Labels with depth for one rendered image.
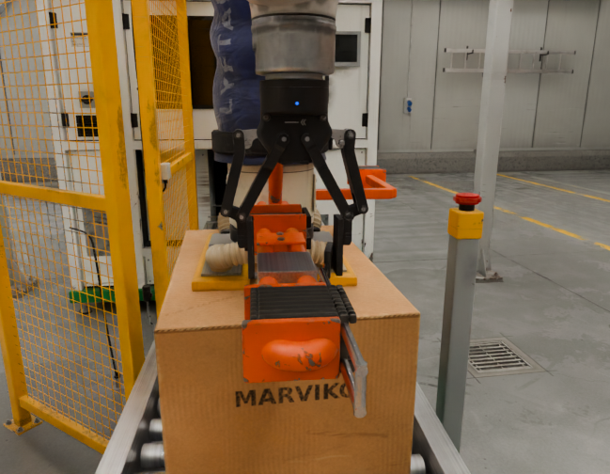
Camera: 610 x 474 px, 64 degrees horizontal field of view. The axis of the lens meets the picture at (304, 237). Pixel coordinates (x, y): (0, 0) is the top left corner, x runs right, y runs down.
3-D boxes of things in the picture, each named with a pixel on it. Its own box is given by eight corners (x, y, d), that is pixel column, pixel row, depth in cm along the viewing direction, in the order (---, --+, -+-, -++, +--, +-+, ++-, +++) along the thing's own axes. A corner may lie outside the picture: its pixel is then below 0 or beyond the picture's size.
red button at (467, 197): (447, 207, 130) (448, 192, 129) (473, 207, 131) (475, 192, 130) (458, 213, 123) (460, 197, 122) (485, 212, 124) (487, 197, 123)
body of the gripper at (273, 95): (327, 80, 58) (326, 159, 60) (255, 80, 57) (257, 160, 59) (337, 76, 51) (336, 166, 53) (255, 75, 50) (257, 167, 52)
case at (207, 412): (194, 369, 137) (185, 229, 127) (334, 358, 143) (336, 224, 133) (172, 556, 80) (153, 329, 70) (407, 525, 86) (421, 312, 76)
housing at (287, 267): (255, 289, 58) (254, 252, 57) (312, 287, 59) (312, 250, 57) (255, 312, 51) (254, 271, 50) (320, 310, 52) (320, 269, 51)
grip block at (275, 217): (245, 240, 79) (244, 204, 78) (305, 239, 80) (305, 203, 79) (244, 256, 71) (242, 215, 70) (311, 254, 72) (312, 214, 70)
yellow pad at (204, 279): (209, 241, 117) (208, 220, 116) (251, 240, 118) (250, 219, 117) (191, 292, 84) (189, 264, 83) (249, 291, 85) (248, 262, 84)
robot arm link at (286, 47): (251, 28, 56) (252, 82, 58) (250, 13, 48) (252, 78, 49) (329, 29, 57) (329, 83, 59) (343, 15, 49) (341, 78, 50)
